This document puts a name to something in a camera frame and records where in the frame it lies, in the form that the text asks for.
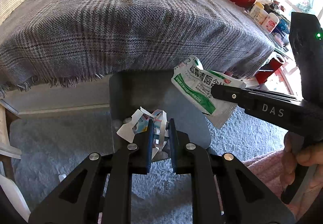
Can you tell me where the white green medicine pouch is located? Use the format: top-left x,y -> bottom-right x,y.
171,56 -> 246,129

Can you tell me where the grey trash bin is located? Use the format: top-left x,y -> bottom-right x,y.
109,70 -> 211,151

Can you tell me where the white bottle yellow cap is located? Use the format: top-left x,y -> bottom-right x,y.
249,2 -> 268,25

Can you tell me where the white blue torn packaging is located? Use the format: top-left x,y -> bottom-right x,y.
117,107 -> 169,158

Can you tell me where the grey plaid tablecloth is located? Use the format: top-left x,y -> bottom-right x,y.
1,0 -> 275,95

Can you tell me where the person's right hand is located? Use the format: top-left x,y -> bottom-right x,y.
279,131 -> 323,219

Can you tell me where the white bottle red label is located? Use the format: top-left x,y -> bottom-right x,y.
261,13 -> 280,34

